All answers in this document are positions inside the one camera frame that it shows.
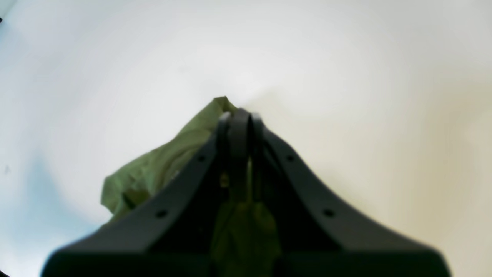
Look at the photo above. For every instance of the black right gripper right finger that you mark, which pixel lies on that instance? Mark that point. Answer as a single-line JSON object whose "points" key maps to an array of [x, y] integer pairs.
{"points": [[320, 234]]}

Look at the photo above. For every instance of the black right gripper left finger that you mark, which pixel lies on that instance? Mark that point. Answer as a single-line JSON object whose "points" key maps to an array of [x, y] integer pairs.
{"points": [[169, 235]]}

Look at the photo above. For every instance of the olive green T-shirt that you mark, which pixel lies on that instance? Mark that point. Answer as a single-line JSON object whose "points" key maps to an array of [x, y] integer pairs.
{"points": [[245, 242]]}

